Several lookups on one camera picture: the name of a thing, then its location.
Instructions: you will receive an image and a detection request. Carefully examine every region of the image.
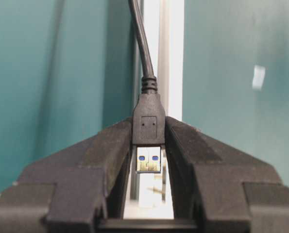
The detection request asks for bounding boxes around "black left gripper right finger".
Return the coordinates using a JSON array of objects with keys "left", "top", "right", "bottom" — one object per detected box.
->
[{"left": 165, "top": 117, "right": 289, "bottom": 233}]

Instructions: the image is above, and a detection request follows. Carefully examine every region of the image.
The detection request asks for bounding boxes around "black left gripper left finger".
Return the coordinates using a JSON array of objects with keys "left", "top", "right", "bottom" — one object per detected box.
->
[{"left": 0, "top": 118, "right": 132, "bottom": 233}]

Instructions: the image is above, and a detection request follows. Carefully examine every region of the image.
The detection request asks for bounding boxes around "black USB cable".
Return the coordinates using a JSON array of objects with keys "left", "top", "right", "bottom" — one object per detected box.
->
[{"left": 128, "top": 0, "right": 166, "bottom": 173}]

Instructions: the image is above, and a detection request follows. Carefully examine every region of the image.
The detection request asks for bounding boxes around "aluminium extrusion frame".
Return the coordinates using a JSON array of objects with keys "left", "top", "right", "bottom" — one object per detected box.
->
[{"left": 123, "top": 0, "right": 185, "bottom": 219}]

